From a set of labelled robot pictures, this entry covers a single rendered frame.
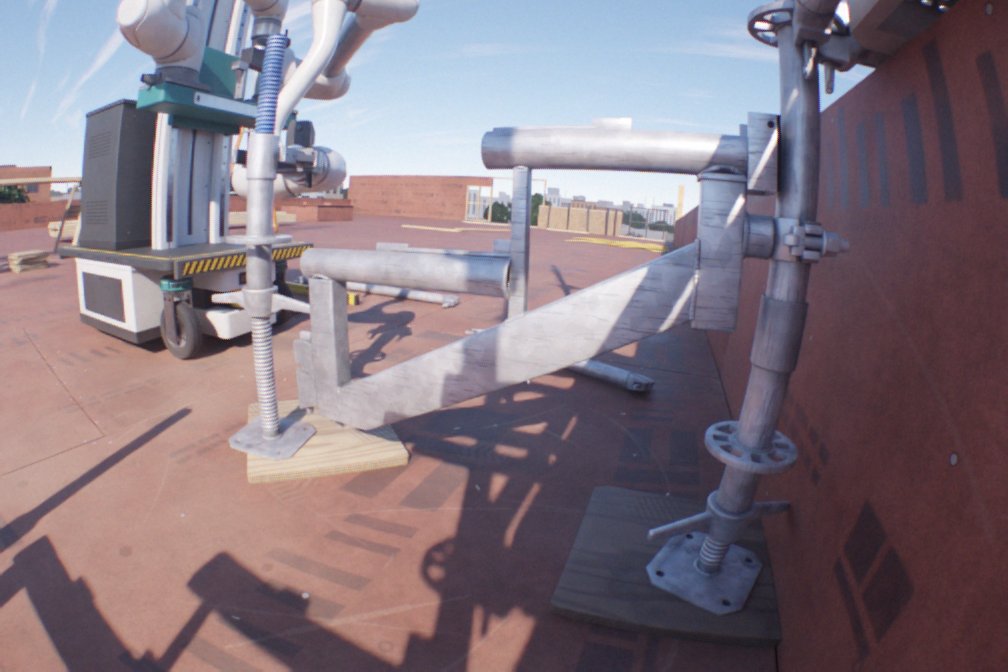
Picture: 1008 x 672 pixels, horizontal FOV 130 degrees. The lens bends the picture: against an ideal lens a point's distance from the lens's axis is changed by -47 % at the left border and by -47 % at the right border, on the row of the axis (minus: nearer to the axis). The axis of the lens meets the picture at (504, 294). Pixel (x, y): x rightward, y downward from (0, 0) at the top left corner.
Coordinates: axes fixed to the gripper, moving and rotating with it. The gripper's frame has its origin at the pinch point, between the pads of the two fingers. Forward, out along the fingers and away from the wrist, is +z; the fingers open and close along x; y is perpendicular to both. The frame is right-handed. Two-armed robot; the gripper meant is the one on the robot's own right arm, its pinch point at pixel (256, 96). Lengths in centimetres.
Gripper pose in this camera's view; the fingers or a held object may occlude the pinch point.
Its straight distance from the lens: 136.9
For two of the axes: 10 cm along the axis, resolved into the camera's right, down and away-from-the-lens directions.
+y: -9.8, -1.1, 1.9
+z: -0.7, 9.8, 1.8
